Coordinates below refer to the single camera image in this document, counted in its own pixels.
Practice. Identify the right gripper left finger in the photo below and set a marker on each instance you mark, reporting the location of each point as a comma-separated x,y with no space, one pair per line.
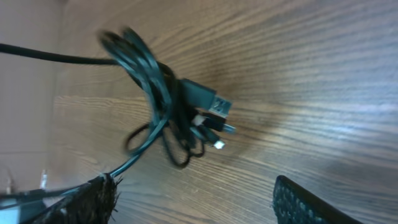
92,203

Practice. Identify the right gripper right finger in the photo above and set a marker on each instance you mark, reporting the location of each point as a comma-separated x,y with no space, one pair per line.
293,204

